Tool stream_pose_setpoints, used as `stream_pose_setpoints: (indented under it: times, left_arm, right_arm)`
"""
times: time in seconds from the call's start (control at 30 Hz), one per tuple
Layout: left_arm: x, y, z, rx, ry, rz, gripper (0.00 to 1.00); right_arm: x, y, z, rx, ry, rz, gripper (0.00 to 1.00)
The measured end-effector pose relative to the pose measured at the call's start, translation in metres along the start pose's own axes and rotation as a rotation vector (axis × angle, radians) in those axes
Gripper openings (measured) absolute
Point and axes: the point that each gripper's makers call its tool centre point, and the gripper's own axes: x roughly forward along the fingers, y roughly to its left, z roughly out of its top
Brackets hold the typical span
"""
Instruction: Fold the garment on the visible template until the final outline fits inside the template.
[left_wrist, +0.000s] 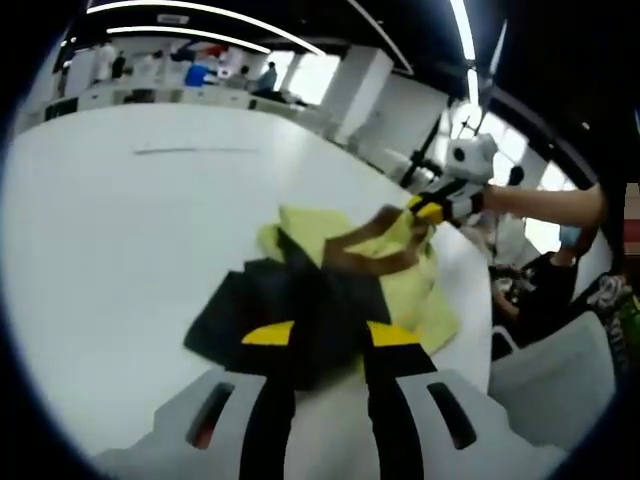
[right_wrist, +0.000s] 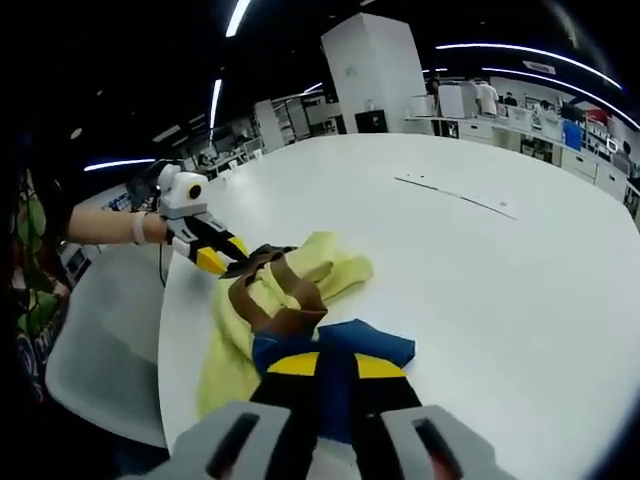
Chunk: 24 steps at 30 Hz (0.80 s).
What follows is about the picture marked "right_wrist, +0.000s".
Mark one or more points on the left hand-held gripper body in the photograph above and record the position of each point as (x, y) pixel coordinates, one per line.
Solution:
(182, 192)

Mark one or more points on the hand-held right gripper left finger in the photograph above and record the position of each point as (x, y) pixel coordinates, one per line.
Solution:
(220, 435)

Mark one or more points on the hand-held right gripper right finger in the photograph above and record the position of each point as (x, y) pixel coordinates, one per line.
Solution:
(450, 440)

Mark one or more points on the yellow brown blue garment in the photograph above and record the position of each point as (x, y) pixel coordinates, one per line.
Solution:
(240, 320)

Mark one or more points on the long ceiling light strip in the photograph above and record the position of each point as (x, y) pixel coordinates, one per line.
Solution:
(120, 164)
(236, 17)
(555, 82)
(530, 56)
(216, 102)

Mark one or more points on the white plastic chair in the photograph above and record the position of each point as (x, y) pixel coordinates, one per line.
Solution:
(100, 345)

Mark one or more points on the person's dark printed clothing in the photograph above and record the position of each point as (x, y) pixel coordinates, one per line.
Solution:
(35, 260)

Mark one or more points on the black box on pillar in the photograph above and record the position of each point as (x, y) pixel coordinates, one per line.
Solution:
(371, 122)

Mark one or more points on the white square pillar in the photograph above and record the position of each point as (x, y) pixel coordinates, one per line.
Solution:
(375, 70)

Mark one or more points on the white low cabinet row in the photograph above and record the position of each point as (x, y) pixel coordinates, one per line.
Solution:
(500, 131)

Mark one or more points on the blue bin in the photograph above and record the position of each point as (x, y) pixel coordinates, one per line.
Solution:
(573, 134)

